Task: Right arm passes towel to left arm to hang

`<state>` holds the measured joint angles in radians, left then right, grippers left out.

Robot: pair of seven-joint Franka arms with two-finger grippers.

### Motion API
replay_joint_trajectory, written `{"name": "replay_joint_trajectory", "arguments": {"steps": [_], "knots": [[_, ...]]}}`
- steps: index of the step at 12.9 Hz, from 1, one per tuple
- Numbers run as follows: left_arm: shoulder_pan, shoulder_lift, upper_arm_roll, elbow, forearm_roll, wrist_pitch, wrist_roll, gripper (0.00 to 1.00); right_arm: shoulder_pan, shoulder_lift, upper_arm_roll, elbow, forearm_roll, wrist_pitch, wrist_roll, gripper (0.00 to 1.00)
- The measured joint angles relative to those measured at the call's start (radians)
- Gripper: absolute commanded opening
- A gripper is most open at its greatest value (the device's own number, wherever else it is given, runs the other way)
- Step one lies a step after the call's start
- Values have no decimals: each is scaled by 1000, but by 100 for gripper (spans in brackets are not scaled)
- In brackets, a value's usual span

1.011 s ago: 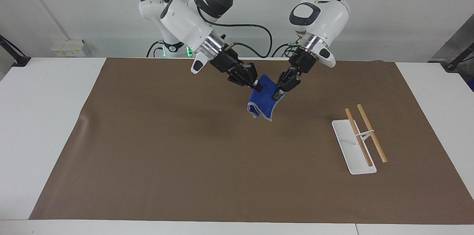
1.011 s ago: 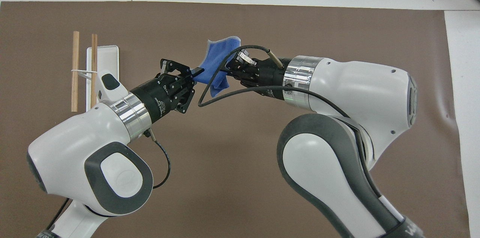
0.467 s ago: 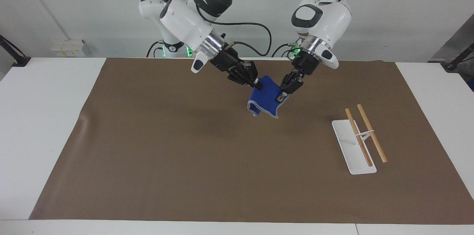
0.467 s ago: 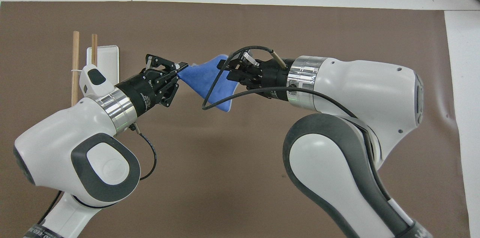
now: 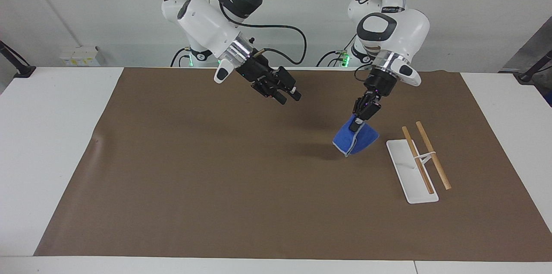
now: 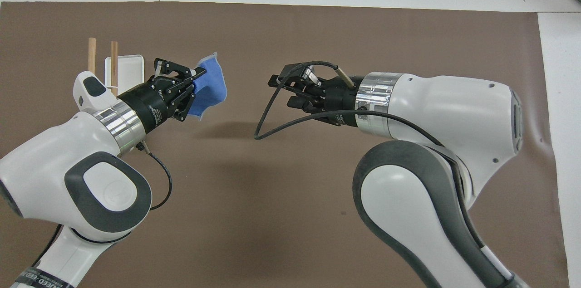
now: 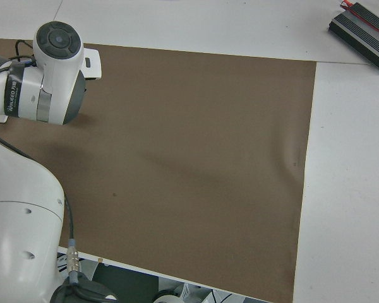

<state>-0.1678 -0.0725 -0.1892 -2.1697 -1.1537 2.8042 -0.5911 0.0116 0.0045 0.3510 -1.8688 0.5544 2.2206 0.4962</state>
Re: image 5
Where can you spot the white wall socket box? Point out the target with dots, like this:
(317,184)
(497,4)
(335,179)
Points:
(82,56)

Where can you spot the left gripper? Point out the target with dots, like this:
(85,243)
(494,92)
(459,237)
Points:
(378,84)

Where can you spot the white rack with wooden rods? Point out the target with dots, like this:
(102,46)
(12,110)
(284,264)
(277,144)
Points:
(414,174)

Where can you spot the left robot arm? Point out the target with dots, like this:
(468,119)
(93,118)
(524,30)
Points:
(399,28)

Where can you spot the black stand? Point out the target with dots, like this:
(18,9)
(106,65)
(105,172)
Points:
(17,64)
(534,69)

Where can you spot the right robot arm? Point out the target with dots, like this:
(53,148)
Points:
(202,21)

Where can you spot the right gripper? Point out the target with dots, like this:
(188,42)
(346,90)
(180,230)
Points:
(254,70)

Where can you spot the blue towel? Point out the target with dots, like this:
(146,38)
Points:
(360,140)

